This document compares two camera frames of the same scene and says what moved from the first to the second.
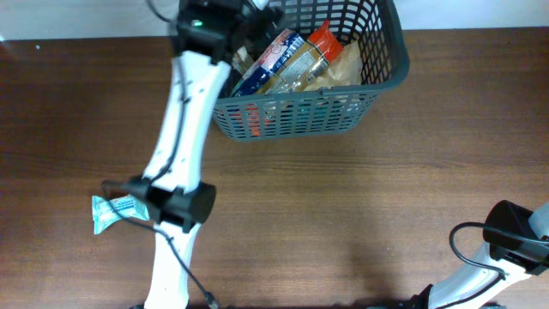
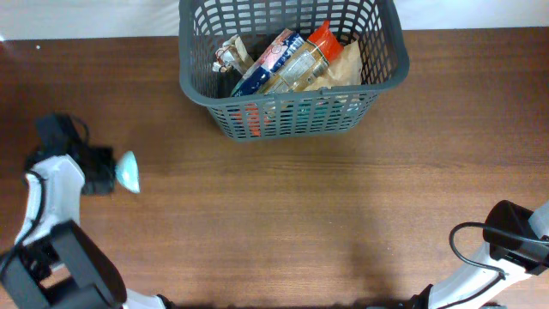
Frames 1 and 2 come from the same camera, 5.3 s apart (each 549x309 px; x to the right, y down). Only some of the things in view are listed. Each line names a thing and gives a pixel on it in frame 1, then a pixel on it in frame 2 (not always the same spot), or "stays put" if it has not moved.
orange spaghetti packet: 305,63 stays put
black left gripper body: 261,21 -> 102,173
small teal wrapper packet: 107,211 -> 127,172
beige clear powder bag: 345,70 stays put
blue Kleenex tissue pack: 263,69 stays put
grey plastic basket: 373,26 stays put
